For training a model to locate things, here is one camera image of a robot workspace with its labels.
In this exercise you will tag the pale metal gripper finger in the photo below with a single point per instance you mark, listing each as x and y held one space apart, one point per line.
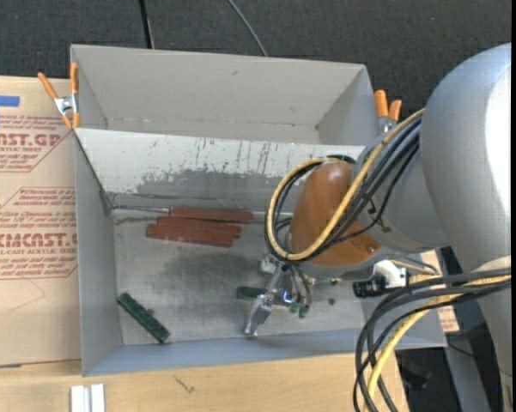
264 316
254 316

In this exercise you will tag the dark green flat block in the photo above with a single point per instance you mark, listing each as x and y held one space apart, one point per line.
143 318
248 292

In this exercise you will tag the grey metal bin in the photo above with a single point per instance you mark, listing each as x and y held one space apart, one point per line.
197 281

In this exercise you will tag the red-brown flat block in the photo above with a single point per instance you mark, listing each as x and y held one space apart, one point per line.
189 235
197 225
210 214

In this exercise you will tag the brown cardboard board, red print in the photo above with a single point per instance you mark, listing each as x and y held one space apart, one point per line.
34 298

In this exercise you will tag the black cylinder on white bracket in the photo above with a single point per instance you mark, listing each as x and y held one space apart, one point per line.
371 288

